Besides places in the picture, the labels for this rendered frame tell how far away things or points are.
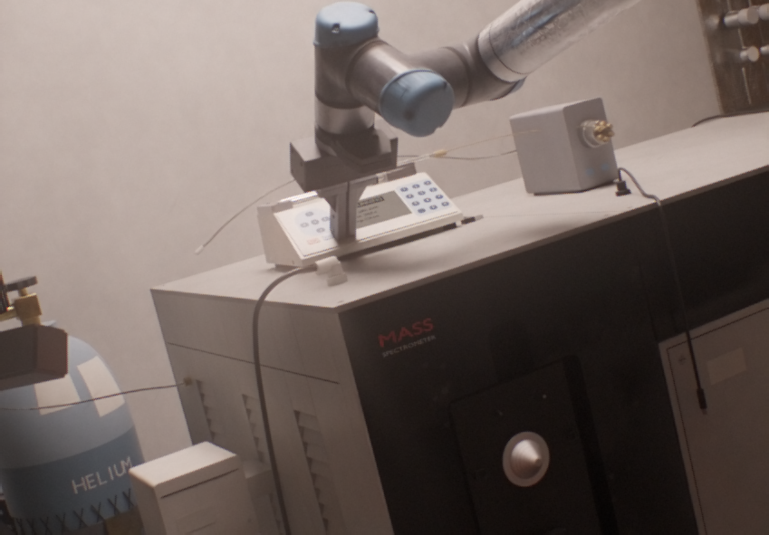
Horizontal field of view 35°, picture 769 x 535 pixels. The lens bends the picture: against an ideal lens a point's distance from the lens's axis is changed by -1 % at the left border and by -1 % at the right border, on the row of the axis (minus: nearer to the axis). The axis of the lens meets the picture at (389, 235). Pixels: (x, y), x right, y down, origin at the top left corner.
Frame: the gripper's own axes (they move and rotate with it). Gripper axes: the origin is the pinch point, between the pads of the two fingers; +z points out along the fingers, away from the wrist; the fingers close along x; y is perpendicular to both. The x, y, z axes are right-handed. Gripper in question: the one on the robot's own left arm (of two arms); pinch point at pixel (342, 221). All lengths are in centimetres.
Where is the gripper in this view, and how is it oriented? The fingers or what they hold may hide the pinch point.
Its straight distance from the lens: 163.1
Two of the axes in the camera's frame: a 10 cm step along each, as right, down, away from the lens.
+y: -4.5, -5.8, 6.8
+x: -8.9, 2.6, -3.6
